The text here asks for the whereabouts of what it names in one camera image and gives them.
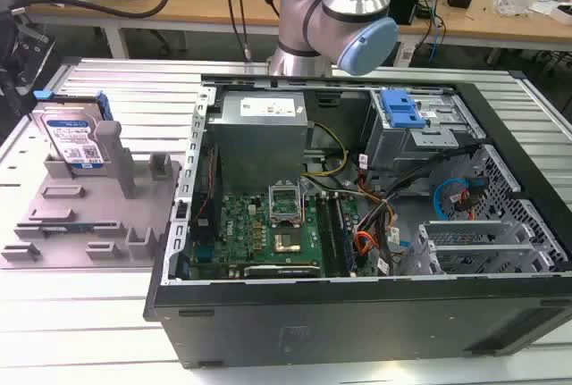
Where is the silver disk bay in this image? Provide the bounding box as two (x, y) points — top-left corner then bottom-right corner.
(399, 219), (563, 276)

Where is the hard disk in blue carrier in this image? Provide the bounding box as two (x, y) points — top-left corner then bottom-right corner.
(29, 89), (114, 177)

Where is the socket cover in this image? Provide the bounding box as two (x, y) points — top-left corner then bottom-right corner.
(266, 183), (305, 230)

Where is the grey power supply unit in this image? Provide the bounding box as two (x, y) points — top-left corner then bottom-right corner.
(207, 91), (310, 196)

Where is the green motherboard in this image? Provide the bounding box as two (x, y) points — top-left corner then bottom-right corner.
(189, 178), (364, 280)

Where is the CPU socket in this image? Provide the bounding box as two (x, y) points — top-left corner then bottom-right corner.
(272, 231), (306, 255)

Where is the RAM slot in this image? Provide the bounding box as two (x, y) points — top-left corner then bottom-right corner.
(332, 192), (358, 277)
(315, 191), (342, 278)

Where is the expansion slot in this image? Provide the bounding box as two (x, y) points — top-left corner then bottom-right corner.
(243, 264), (322, 280)

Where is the blue drive bay latch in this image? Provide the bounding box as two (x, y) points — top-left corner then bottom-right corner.
(380, 88), (427, 129)

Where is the silver optical drive cage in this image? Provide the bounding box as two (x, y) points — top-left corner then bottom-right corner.
(362, 88), (487, 180)

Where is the black open PC case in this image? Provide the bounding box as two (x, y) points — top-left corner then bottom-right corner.
(142, 72), (572, 370)

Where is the grey parts rack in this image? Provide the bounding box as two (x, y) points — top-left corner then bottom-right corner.
(0, 120), (182, 271)

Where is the wooden desk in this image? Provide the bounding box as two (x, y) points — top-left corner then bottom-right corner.
(17, 0), (314, 61)
(392, 0), (572, 65)

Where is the RAM stick in rack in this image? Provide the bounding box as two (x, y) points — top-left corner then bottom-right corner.
(40, 222), (97, 231)

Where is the yellow black power wire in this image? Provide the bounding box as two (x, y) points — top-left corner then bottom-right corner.
(301, 121), (349, 178)

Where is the orange wire bundle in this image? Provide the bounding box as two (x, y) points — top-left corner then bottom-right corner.
(353, 204), (399, 272)

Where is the blue SATA wire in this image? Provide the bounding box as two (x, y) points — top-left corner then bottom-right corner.
(434, 177), (471, 215)

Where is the thin black cable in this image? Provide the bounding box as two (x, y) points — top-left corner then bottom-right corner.
(225, 0), (252, 63)

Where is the blue hanging cable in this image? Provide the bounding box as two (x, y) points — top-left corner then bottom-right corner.
(427, 0), (448, 63)

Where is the black device with cables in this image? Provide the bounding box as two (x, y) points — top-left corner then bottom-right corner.
(0, 0), (56, 114)

